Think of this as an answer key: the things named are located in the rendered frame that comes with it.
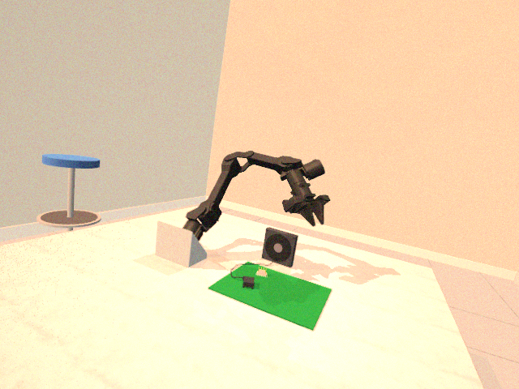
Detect black cable with plug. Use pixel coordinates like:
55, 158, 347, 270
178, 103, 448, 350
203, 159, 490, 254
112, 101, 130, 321
230, 260, 276, 289

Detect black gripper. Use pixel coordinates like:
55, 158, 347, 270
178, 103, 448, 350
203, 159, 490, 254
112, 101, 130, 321
283, 181, 331, 227

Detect dark brown cooling fan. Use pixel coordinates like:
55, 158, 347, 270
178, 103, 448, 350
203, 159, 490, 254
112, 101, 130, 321
261, 227, 298, 267

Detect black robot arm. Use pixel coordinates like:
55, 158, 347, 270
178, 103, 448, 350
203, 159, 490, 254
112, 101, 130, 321
182, 150, 326, 241

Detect green flat board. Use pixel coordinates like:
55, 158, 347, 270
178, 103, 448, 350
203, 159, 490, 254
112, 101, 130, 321
208, 265, 332, 331

